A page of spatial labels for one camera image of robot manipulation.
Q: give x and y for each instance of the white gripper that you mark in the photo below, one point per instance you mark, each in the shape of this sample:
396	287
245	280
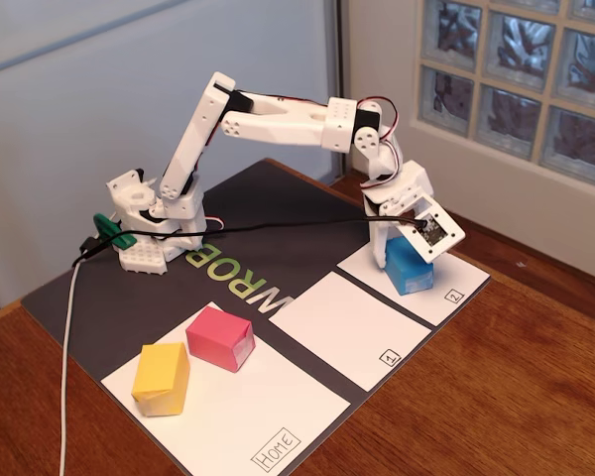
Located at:
380	237

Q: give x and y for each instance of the blue paper box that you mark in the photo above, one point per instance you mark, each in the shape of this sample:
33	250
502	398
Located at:
406	275

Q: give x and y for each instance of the yellow paper box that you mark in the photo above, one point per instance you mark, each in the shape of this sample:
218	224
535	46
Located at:
158	377

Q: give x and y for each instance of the white five-joint robot arm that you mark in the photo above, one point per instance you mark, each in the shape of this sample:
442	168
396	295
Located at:
277	124

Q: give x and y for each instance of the white paper marked home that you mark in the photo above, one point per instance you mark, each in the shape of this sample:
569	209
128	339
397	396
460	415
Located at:
287	392

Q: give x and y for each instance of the pink paper box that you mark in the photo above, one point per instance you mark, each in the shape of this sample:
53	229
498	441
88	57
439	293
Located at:
213	337

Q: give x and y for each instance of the white paper marked two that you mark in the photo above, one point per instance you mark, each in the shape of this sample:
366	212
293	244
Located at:
451	282

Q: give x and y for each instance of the white paper marked one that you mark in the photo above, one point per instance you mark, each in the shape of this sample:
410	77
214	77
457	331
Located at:
377	327

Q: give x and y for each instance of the glass block window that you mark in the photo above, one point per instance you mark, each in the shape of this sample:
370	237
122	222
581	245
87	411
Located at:
511	114

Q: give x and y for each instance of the green plastic clamp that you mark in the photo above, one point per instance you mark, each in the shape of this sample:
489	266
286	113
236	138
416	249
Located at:
114	230

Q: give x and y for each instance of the dark grey work mat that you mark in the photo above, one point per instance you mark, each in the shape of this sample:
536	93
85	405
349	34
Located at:
109	322

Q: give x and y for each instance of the frosted door panel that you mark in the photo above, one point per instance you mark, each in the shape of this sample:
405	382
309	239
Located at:
54	99

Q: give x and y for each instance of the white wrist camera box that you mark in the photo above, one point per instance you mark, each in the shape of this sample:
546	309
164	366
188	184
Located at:
436	233

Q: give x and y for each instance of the grey metal door frame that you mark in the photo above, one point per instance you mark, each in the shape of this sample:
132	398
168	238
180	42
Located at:
338	49

